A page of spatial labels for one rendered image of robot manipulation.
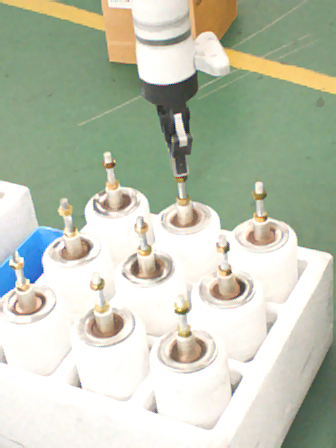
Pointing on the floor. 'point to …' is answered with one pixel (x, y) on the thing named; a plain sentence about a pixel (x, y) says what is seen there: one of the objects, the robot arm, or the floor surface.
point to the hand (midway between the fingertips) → (178, 160)
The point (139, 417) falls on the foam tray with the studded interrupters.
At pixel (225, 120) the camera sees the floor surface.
